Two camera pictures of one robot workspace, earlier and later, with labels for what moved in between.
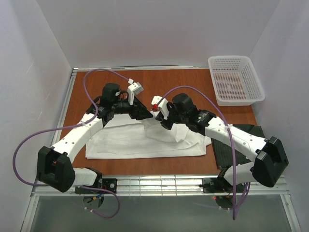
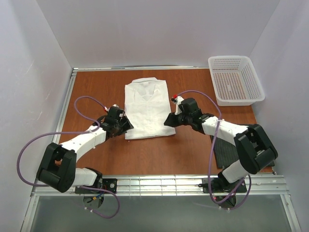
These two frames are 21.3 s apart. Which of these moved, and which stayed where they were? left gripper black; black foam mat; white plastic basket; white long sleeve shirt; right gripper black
Moved: left gripper black; white long sleeve shirt
Stayed: black foam mat; right gripper black; white plastic basket
